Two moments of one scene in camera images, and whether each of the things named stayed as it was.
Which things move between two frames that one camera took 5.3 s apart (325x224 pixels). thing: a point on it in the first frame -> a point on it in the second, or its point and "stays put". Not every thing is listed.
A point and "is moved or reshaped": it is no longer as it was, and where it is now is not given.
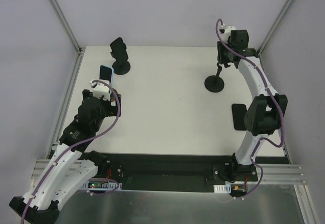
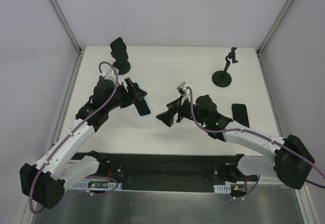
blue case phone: (106, 73) is moved or reshaped
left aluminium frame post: (79, 50) stays put
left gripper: (115, 101) -> (130, 92)
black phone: (119, 51) stays put
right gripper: (224, 57) -> (175, 111)
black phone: (239, 111) stays put
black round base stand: (215, 84) is moved or reshaped
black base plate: (180, 171) stays put
